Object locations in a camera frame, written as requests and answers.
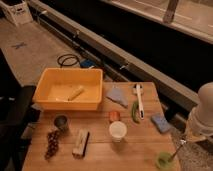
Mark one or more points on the metal fork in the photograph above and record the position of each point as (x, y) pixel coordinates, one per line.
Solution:
(182, 143)

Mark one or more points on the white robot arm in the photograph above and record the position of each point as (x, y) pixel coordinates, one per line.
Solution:
(199, 124)

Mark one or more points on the green plastic cup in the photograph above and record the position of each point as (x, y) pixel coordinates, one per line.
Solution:
(164, 161)

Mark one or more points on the light blue cloth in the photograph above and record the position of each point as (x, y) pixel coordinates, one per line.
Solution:
(116, 95)

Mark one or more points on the yellow corn cob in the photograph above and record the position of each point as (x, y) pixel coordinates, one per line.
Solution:
(75, 93)

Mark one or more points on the blue object on floor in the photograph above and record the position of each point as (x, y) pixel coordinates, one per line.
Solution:
(87, 64)

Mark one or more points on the white dish brush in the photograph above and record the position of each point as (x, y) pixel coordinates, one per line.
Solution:
(137, 89)

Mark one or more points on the green pea pod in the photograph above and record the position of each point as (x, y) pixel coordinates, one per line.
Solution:
(133, 112)

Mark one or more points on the yellow plastic bin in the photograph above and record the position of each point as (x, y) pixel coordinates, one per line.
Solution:
(56, 85)

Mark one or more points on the metal tin can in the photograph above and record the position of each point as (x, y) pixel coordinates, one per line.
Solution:
(61, 122)

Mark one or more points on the blue yellow sponge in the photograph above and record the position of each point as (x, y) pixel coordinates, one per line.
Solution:
(161, 124)

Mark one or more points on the wooden whiteboard eraser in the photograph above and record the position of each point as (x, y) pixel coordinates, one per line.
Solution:
(81, 143)

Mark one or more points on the purple grape bunch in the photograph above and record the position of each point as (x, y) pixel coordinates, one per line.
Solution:
(53, 144)

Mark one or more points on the black chair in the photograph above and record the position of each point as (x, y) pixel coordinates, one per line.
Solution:
(15, 100)

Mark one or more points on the white storage crate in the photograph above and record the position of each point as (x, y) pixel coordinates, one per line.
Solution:
(17, 14)

